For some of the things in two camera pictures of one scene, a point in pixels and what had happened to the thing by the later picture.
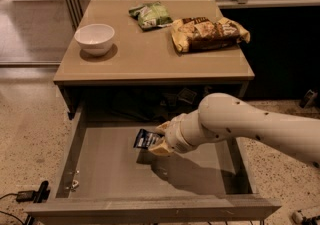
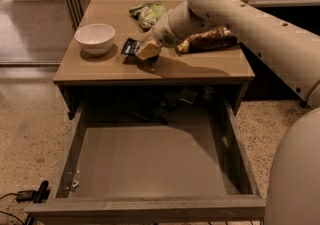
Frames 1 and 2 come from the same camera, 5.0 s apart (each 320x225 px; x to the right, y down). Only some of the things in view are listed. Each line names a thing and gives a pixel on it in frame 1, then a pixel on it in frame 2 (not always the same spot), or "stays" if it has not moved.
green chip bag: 151,15 stays
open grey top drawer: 106,180 stays
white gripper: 173,134 to 162,34
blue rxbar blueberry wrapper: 145,139 to 131,45
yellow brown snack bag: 205,33 stays
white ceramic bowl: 95,39 stays
